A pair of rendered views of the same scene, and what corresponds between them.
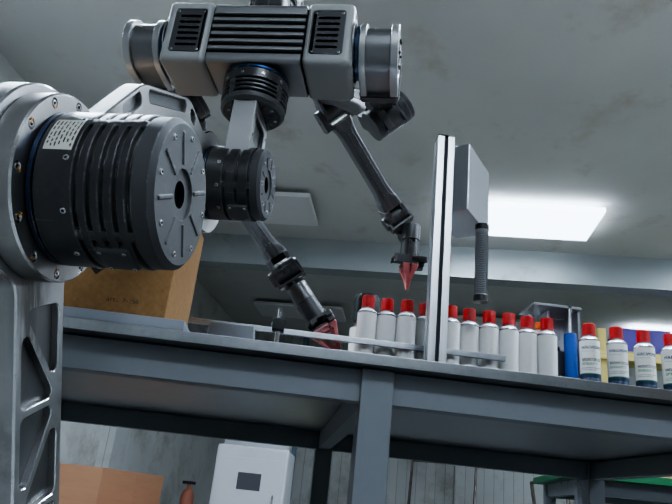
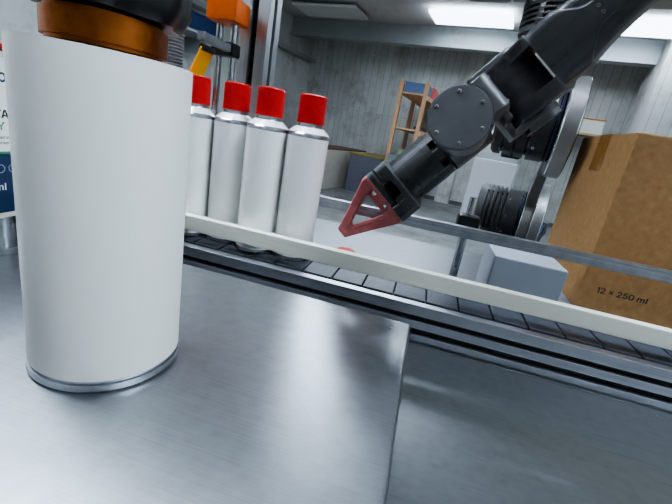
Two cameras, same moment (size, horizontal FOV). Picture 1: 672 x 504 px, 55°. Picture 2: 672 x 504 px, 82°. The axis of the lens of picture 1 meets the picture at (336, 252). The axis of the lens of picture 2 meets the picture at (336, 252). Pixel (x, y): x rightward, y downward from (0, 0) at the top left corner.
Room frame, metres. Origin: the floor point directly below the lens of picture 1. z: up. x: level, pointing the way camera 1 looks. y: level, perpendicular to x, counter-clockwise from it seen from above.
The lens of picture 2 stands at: (2.09, 0.08, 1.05)
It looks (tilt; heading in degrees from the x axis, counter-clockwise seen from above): 17 degrees down; 195
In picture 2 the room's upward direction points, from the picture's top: 10 degrees clockwise
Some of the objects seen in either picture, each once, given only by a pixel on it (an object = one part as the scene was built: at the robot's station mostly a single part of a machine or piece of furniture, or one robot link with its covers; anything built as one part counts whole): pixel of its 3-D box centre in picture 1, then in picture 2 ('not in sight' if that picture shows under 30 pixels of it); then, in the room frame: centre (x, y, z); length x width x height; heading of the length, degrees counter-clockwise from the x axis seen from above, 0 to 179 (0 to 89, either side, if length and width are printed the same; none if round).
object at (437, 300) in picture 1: (439, 256); (259, 38); (1.49, -0.25, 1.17); 0.04 x 0.04 x 0.67; 3
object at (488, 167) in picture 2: not in sight; (493, 178); (-4.99, 0.71, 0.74); 0.75 x 0.66 x 1.49; 170
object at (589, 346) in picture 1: (590, 362); not in sight; (1.66, -0.69, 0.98); 0.05 x 0.05 x 0.20
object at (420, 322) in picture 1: (423, 342); (192, 158); (1.64, -0.25, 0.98); 0.05 x 0.05 x 0.20
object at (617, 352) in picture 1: (617, 365); not in sight; (1.66, -0.77, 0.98); 0.05 x 0.05 x 0.20
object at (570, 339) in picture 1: (571, 364); not in sight; (1.70, -0.66, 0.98); 0.03 x 0.03 x 0.17
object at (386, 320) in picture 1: (385, 337); (262, 172); (1.63, -0.15, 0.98); 0.05 x 0.05 x 0.20
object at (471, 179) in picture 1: (460, 192); not in sight; (1.55, -0.32, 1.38); 0.17 x 0.10 x 0.19; 148
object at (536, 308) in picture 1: (549, 310); not in sight; (1.75, -0.62, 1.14); 0.14 x 0.11 x 0.01; 93
